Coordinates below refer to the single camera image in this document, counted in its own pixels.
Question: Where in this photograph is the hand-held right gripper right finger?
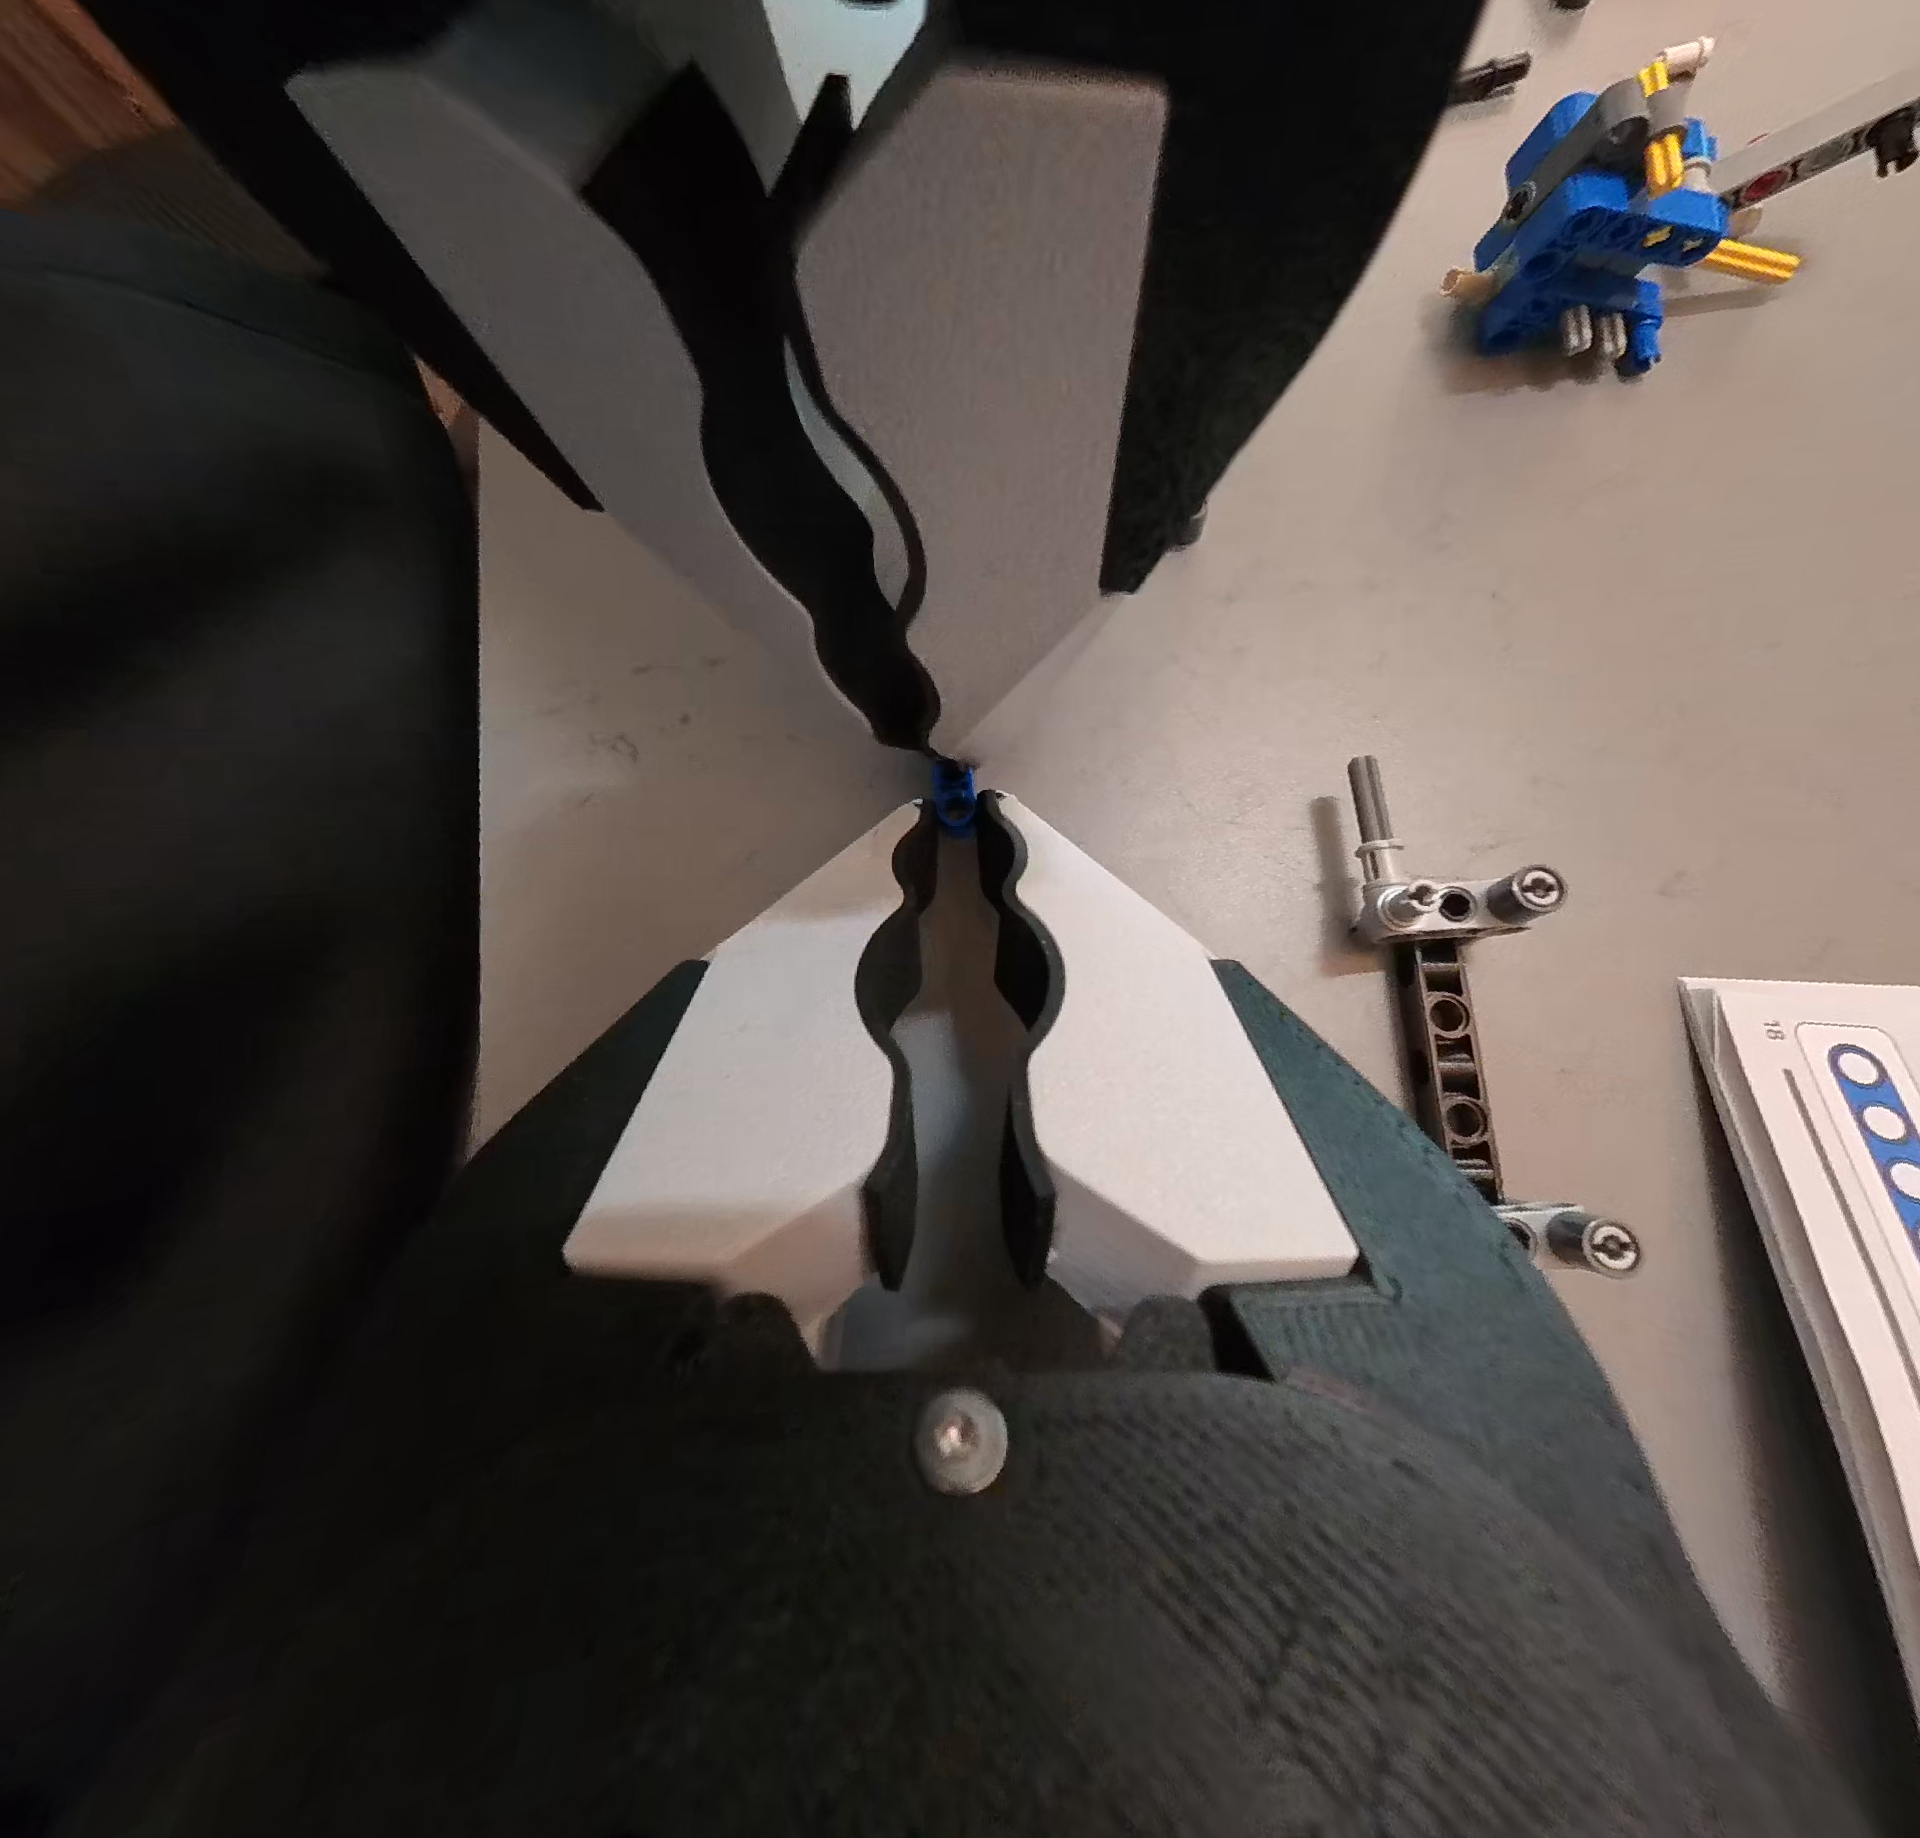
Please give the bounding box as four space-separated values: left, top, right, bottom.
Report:
972 793 1358 1327

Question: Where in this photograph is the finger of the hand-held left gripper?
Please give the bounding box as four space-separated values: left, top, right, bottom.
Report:
283 42 942 754
793 57 1174 760

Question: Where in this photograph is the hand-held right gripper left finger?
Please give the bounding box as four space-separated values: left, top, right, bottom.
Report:
567 800 945 1336

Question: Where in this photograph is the grey black lego beam assembly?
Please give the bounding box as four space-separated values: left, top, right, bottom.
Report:
1342 754 1643 1282

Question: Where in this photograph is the blue lego sub-assembly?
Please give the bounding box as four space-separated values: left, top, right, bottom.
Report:
1442 38 1920 375

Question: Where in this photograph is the lego instruction booklet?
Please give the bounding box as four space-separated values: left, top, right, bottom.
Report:
1677 974 1920 1677

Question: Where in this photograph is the person's black clothing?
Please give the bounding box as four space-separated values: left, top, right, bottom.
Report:
0 209 484 1838

